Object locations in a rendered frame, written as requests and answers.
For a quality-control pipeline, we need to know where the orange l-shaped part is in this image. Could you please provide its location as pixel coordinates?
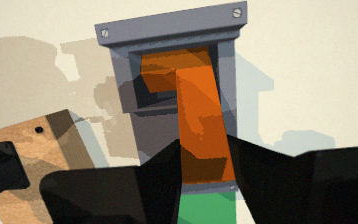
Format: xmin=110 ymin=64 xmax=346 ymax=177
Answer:
xmin=140 ymin=46 xmax=236 ymax=185

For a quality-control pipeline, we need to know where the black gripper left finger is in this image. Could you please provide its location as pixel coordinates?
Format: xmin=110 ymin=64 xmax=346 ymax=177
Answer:
xmin=39 ymin=139 xmax=182 ymax=224

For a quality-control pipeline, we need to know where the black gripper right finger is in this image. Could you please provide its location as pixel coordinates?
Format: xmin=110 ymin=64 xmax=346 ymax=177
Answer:
xmin=227 ymin=134 xmax=358 ymax=224

